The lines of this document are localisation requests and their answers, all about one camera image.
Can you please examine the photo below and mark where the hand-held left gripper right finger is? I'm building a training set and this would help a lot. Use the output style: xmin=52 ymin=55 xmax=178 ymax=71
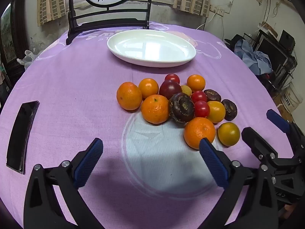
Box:
xmin=199 ymin=138 xmax=279 ymax=229

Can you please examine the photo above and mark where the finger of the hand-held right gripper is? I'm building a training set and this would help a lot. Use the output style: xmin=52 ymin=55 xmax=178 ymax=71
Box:
xmin=241 ymin=127 xmax=302 ymax=170
xmin=266 ymin=109 xmax=305 ymax=158

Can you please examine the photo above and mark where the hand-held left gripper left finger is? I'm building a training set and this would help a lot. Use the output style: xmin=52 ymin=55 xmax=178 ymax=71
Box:
xmin=23 ymin=138 xmax=104 ymax=229

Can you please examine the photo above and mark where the yellow-green tomato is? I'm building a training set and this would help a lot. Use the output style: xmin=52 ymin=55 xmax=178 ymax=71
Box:
xmin=218 ymin=122 xmax=241 ymax=147

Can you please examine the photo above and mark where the dark brown water chestnut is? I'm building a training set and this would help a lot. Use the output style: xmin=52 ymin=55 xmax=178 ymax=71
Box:
xmin=169 ymin=93 xmax=196 ymax=124
xmin=221 ymin=99 xmax=238 ymax=122
xmin=204 ymin=89 xmax=222 ymax=102

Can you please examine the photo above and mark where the yellow-orange tomato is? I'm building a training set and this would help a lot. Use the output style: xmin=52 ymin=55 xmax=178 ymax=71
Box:
xmin=206 ymin=101 xmax=226 ymax=124

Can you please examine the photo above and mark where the red cherry tomato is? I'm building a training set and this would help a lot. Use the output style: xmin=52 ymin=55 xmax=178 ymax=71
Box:
xmin=191 ymin=90 xmax=208 ymax=103
xmin=164 ymin=73 xmax=180 ymax=84
xmin=194 ymin=100 xmax=210 ymax=118

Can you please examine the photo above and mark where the small yellow cherry tomato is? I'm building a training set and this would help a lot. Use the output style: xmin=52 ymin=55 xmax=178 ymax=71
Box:
xmin=180 ymin=85 xmax=192 ymax=97

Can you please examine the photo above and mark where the dark purple tomato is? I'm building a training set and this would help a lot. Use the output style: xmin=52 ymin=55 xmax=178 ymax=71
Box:
xmin=159 ymin=80 xmax=182 ymax=100

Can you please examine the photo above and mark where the white oval plate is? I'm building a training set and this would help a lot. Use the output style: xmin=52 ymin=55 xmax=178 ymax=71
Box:
xmin=107 ymin=30 xmax=197 ymax=68

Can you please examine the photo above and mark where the cardboard box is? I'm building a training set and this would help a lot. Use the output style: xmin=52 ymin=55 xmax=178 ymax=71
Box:
xmin=276 ymin=104 xmax=294 ymax=122

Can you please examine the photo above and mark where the white plastic bucket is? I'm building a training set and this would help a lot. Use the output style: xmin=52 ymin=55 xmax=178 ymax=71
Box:
xmin=281 ymin=81 xmax=303 ymax=113

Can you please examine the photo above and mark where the blue clothing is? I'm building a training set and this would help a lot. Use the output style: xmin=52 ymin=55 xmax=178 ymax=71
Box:
xmin=235 ymin=39 xmax=273 ymax=75

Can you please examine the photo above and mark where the black monitor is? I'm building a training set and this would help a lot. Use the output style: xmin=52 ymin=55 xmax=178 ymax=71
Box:
xmin=256 ymin=30 xmax=297 ymax=77

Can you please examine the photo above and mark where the black smartphone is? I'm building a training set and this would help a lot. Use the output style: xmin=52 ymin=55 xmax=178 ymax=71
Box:
xmin=6 ymin=101 xmax=40 ymax=174

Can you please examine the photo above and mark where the purple tablecloth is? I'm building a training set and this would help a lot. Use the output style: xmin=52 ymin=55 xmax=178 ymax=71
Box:
xmin=0 ymin=21 xmax=301 ymax=229

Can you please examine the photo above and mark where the black speaker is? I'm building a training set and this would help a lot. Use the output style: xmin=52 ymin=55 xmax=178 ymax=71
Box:
xmin=279 ymin=30 xmax=296 ymax=50

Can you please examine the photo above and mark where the white plastic bag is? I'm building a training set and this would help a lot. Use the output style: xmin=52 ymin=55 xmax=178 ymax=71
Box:
xmin=17 ymin=50 xmax=39 ymax=71

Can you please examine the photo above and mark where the dark wooden cabinet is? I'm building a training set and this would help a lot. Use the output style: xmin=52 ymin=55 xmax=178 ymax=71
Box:
xmin=0 ymin=1 xmax=26 ymax=96

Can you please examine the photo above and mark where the black framed painted table screen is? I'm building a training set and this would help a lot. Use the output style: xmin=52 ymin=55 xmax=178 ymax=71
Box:
xmin=66 ymin=0 xmax=154 ymax=46

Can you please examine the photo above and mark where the white cable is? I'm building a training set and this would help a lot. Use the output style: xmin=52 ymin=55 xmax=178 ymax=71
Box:
xmin=197 ymin=12 xmax=216 ymax=30

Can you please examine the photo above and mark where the white wall socket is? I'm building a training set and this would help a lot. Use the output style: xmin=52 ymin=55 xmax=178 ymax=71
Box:
xmin=210 ymin=5 xmax=226 ymax=17

